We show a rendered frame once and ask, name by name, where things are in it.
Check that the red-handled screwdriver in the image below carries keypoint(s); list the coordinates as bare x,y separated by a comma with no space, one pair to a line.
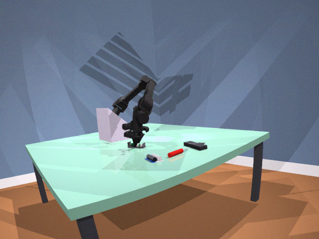
176,152

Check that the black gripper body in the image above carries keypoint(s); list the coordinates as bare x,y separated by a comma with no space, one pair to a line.
137,129

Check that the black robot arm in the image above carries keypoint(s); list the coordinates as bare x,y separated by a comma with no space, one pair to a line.
145,104

